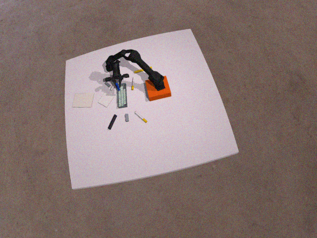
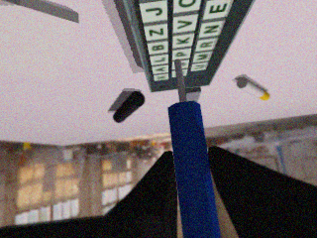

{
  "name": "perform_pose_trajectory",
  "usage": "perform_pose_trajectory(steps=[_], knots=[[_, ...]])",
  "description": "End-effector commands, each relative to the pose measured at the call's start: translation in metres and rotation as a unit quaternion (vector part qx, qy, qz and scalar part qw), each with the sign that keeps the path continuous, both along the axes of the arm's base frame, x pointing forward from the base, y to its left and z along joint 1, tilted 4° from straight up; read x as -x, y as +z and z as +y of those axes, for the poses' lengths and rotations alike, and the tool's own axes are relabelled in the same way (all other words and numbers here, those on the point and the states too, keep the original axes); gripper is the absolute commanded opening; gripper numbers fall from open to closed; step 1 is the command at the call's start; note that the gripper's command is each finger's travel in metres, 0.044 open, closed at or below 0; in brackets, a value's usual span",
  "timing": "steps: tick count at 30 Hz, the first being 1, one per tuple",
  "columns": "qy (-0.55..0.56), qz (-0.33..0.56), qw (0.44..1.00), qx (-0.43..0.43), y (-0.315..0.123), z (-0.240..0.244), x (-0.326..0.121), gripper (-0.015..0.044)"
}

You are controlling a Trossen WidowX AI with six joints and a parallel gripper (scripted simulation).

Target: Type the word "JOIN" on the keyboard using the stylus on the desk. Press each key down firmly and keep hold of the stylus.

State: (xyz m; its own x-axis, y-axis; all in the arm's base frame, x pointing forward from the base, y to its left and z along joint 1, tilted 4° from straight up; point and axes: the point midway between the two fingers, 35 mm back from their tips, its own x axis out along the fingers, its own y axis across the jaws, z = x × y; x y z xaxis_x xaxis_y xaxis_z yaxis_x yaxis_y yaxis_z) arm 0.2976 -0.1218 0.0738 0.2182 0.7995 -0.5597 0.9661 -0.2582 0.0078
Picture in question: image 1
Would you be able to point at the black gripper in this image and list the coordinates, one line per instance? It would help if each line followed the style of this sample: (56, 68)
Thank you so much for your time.
(116, 75)

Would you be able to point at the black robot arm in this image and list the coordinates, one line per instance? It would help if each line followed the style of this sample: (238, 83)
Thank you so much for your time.
(155, 77)

